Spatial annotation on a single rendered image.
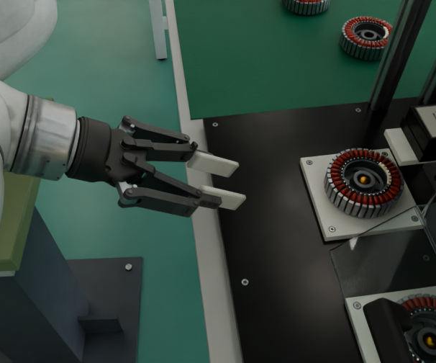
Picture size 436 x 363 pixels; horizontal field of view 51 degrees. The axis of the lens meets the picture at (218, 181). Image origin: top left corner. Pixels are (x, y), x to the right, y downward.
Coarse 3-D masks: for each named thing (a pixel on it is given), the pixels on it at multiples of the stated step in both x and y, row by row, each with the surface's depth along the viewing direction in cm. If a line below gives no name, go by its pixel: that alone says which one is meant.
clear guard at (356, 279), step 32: (384, 224) 36; (416, 224) 34; (352, 256) 37; (384, 256) 35; (416, 256) 33; (352, 288) 36; (384, 288) 34; (416, 288) 32; (352, 320) 35; (416, 320) 31; (416, 352) 31
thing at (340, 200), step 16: (336, 160) 69; (352, 160) 69; (368, 160) 70; (384, 160) 69; (336, 176) 68; (352, 176) 70; (368, 176) 69; (384, 176) 68; (400, 176) 67; (336, 192) 66; (352, 192) 66; (368, 192) 68; (384, 192) 66; (400, 192) 66; (352, 208) 67; (368, 208) 65; (384, 208) 65
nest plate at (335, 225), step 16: (304, 160) 74; (320, 160) 74; (304, 176) 73; (320, 176) 72; (320, 192) 70; (320, 208) 68; (336, 208) 68; (400, 208) 68; (320, 224) 67; (336, 224) 67; (352, 224) 67; (368, 224) 67
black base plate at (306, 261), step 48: (240, 144) 78; (288, 144) 78; (336, 144) 78; (384, 144) 78; (240, 192) 72; (288, 192) 72; (432, 192) 72; (240, 240) 66; (288, 240) 66; (336, 240) 66; (240, 288) 62; (288, 288) 62; (336, 288) 62; (240, 336) 58; (288, 336) 58; (336, 336) 58
